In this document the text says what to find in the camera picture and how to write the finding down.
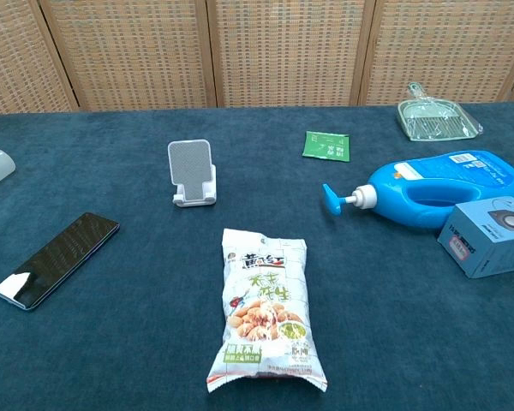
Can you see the blue cardboard box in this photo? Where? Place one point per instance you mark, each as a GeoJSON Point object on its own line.
{"type": "Point", "coordinates": [484, 248]}

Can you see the black smartphone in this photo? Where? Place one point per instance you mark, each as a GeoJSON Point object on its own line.
{"type": "Point", "coordinates": [55, 261]}

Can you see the blue pump detergent bottle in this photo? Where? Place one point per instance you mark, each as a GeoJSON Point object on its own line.
{"type": "Point", "coordinates": [432, 177]}

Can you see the white peanut snack bag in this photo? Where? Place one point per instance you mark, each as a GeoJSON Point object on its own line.
{"type": "Point", "coordinates": [261, 299]}

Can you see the green dustpan in plastic wrap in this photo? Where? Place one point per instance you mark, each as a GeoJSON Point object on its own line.
{"type": "Point", "coordinates": [437, 122]}

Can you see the white phone stand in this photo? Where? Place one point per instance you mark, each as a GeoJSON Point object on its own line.
{"type": "Point", "coordinates": [190, 167]}

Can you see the woven folding screen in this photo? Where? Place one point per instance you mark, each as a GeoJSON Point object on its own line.
{"type": "Point", "coordinates": [282, 51]}

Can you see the green sachet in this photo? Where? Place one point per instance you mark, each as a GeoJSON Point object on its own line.
{"type": "Point", "coordinates": [325, 146]}

